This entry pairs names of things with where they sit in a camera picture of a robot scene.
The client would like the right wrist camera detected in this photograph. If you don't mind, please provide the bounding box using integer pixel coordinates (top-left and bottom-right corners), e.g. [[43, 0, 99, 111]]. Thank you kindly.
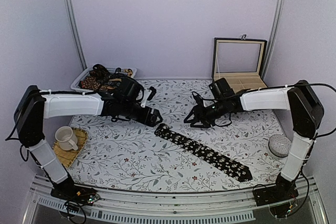
[[192, 91, 205, 107]]

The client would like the white plastic basket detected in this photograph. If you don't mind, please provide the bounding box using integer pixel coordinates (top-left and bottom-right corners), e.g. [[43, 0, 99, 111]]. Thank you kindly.
[[70, 65, 137, 92]]

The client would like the floral tablecloth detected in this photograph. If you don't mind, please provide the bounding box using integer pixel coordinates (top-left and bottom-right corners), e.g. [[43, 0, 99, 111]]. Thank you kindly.
[[69, 80, 284, 193]]

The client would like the black floral tie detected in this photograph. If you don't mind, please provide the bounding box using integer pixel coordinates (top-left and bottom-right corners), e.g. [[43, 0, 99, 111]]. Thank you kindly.
[[154, 123, 253, 183]]

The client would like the patterned round bowl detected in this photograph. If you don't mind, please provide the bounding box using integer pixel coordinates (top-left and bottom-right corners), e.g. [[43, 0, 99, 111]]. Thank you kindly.
[[268, 134, 291, 158]]

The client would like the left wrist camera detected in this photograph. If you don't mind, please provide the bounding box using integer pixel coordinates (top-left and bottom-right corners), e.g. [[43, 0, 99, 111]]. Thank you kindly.
[[140, 87, 156, 108]]

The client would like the woven bamboo tray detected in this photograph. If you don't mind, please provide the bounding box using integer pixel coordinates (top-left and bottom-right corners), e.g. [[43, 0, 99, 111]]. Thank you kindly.
[[53, 127, 88, 168]]

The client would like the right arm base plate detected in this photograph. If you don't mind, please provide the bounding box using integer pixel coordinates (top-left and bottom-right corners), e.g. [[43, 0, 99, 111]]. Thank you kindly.
[[252, 184, 299, 206]]

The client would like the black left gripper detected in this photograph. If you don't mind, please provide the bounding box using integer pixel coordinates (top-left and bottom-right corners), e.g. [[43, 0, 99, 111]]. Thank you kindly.
[[121, 100, 163, 127]]

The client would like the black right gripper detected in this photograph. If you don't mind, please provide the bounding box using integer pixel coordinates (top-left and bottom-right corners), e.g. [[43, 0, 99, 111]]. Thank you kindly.
[[184, 99, 227, 129]]

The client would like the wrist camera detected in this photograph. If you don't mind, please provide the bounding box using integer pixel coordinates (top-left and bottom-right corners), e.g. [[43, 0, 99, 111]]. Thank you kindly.
[[140, 87, 156, 108], [192, 91, 205, 107]]

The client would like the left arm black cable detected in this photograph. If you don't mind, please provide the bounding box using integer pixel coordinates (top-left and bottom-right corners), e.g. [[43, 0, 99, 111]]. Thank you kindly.
[[5, 87, 106, 162]]

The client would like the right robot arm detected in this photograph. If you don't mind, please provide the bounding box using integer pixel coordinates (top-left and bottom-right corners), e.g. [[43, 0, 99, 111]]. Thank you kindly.
[[184, 78, 324, 201]]

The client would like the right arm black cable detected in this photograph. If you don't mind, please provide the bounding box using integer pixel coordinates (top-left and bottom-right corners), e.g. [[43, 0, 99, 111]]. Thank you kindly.
[[293, 82, 336, 138]]

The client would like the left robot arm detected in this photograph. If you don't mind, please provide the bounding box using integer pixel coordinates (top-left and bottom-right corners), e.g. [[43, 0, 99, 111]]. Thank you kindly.
[[12, 78, 163, 203]]

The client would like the right metal frame post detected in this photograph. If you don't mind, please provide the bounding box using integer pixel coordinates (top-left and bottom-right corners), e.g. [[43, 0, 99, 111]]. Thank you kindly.
[[261, 0, 285, 79]]

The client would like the metal frame post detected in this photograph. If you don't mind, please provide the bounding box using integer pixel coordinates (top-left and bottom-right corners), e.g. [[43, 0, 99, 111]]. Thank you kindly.
[[64, 0, 87, 70], [261, 0, 285, 79]]

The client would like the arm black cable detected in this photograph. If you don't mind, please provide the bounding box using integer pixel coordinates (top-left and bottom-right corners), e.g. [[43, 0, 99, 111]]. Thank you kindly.
[[5, 87, 106, 162], [293, 82, 336, 138]]

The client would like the white ceramic mug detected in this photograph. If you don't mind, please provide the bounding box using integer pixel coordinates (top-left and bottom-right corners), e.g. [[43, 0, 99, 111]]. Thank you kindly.
[[55, 126, 78, 151]]

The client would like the aluminium front rail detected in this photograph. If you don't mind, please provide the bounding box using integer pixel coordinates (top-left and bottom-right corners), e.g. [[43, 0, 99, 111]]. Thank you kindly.
[[23, 176, 330, 223]]

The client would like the left metal frame post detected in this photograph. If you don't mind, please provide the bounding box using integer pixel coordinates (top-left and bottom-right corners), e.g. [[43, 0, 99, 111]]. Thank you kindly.
[[64, 0, 87, 70]]

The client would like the black compartment storage box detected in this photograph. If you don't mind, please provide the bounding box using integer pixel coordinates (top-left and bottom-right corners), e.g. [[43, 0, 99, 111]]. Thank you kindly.
[[211, 37, 267, 93]]

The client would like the brown patterned ties pile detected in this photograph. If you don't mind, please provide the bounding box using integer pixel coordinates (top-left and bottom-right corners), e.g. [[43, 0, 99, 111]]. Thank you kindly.
[[82, 64, 128, 91]]

